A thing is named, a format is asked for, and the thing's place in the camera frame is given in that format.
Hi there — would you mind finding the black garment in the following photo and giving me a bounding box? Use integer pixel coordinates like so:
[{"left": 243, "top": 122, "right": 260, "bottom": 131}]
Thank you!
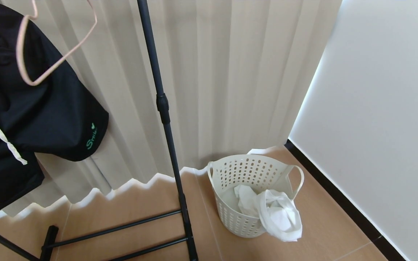
[{"left": 0, "top": 0, "right": 110, "bottom": 221}]

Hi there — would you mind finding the black clothes rack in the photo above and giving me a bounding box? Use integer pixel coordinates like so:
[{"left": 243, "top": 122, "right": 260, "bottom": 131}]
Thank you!
[{"left": 0, "top": 0, "right": 199, "bottom": 261}]

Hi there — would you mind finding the white laundry basket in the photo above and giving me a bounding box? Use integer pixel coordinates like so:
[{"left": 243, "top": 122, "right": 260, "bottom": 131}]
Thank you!
[{"left": 207, "top": 154, "right": 305, "bottom": 239}]

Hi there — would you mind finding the pink clothes hanger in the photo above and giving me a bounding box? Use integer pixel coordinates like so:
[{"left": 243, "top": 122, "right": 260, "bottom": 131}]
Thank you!
[{"left": 16, "top": 0, "right": 98, "bottom": 87}]

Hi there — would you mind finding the beige curtain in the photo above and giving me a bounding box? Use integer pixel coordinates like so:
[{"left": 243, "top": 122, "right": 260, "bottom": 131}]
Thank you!
[{"left": 0, "top": 0, "right": 344, "bottom": 219}]

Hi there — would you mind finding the white garment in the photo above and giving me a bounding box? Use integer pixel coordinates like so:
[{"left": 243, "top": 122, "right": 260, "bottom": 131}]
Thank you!
[{"left": 234, "top": 184, "right": 303, "bottom": 242}]

